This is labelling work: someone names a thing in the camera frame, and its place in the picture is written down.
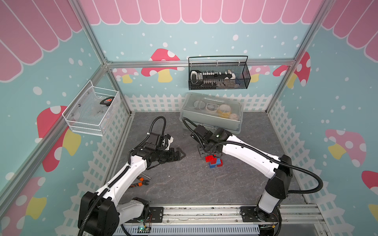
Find blue red lego assembly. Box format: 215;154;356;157
205;155;223;169

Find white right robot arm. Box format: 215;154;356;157
190;125;323;222

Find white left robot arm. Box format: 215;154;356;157
77;147;186;236

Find green plastic storage box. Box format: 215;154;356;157
179;93;244;134

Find orange handled pliers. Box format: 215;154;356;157
129;177;150;188

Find black wire mesh basket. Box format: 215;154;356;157
188;56;251;90

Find white wire mesh basket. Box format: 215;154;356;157
62;81;121;136

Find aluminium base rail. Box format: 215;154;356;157
150;204;325;226

